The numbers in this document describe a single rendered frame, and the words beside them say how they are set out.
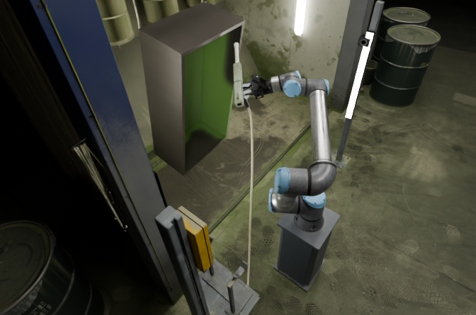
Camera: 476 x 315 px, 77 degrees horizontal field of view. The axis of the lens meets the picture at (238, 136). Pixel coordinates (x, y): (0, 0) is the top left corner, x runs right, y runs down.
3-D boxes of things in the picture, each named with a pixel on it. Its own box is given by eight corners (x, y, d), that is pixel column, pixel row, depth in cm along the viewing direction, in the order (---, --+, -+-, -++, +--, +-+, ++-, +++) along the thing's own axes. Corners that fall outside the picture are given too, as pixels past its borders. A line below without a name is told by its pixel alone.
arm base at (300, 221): (329, 216, 198) (331, 208, 192) (314, 237, 188) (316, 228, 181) (303, 202, 208) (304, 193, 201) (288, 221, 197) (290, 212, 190)
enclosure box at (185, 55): (154, 153, 266) (138, 28, 177) (200, 119, 301) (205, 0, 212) (183, 175, 254) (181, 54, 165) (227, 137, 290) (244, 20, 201)
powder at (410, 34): (389, 24, 380) (389, 23, 379) (437, 30, 362) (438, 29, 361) (386, 42, 343) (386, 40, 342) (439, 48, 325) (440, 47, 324)
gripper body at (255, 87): (254, 100, 181) (274, 95, 178) (251, 91, 174) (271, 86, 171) (253, 90, 185) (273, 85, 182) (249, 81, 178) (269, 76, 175)
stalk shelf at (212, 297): (184, 293, 153) (183, 291, 152) (213, 259, 166) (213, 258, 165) (230, 336, 138) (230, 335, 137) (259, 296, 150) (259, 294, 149)
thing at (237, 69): (252, 121, 185) (241, 100, 166) (244, 122, 186) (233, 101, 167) (248, 63, 210) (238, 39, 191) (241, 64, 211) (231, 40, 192)
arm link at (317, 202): (324, 221, 185) (329, 204, 173) (296, 219, 186) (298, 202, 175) (321, 201, 196) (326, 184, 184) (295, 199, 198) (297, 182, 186)
